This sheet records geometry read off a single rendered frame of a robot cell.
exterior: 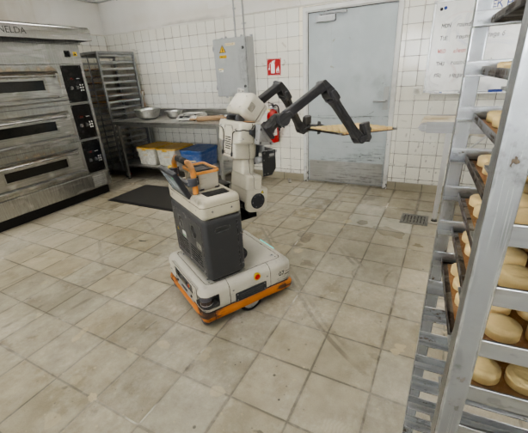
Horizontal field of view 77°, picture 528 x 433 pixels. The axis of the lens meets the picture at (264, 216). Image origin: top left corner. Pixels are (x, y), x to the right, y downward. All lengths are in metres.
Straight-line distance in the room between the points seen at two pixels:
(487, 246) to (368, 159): 3.98
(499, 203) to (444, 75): 3.75
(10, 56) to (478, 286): 4.47
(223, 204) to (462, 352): 1.49
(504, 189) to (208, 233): 1.60
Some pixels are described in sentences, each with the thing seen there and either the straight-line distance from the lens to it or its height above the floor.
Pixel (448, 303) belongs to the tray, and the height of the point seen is 0.95.
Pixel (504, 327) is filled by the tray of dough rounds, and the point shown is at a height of 1.06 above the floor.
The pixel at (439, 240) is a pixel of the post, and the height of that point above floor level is 1.01.
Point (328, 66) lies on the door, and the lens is 4.41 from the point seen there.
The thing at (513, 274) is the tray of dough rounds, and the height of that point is 1.15.
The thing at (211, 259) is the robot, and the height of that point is 0.46.
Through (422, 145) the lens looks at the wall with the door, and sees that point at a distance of 4.27.
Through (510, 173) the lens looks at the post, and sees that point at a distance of 0.44.
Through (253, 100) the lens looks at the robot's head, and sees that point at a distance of 2.05.
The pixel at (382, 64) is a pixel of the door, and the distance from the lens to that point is 4.27.
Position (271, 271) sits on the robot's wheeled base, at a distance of 2.18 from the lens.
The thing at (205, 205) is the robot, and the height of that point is 0.79.
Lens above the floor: 1.43
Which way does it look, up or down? 24 degrees down
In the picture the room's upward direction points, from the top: 3 degrees counter-clockwise
